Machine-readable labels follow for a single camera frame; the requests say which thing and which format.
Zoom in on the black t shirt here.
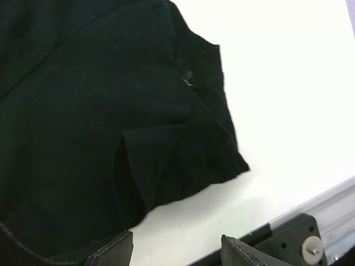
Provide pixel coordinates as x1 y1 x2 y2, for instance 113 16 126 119
1 1 249 265

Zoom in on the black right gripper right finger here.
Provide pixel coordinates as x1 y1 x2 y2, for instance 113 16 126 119
221 235 291 266

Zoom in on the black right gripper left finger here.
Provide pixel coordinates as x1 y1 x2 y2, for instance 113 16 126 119
84 231 133 266

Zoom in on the aluminium front rail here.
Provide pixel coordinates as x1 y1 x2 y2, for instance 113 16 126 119
270 177 354 265

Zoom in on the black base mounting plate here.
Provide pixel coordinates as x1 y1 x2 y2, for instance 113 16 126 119
193 214 319 265

